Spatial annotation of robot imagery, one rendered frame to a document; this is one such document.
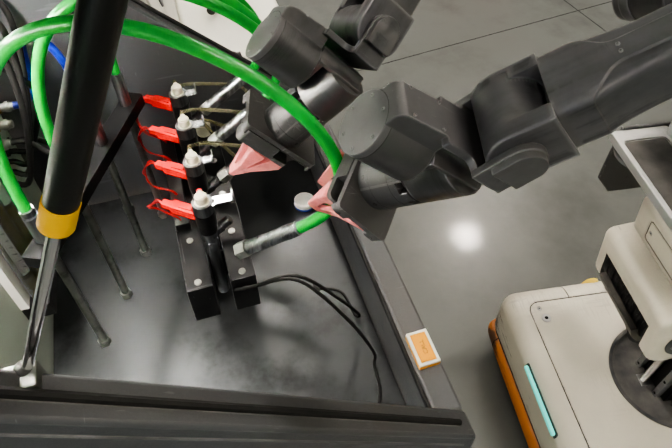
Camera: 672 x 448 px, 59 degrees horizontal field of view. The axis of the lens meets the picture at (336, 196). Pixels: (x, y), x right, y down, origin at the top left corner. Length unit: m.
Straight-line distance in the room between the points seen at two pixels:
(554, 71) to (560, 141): 0.05
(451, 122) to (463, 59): 2.52
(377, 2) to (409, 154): 0.24
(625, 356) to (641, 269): 0.57
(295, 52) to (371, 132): 0.19
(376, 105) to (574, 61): 0.15
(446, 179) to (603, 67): 0.14
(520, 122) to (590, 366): 1.28
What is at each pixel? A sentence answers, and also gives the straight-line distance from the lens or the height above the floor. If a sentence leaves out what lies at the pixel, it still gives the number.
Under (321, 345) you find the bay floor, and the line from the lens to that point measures 0.98.
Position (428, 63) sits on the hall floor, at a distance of 2.94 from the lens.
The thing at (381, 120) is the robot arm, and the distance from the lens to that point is 0.45.
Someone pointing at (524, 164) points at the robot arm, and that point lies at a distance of 0.46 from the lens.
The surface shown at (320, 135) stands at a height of 1.31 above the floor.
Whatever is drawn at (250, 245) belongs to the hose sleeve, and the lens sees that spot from 0.72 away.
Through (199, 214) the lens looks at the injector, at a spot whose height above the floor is 1.09.
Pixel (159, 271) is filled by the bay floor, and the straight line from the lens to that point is 1.09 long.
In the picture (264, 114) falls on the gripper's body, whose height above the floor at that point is 1.24.
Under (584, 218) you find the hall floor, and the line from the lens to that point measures 2.38.
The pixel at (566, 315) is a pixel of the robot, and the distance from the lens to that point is 1.75.
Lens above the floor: 1.69
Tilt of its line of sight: 48 degrees down
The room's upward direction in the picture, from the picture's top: straight up
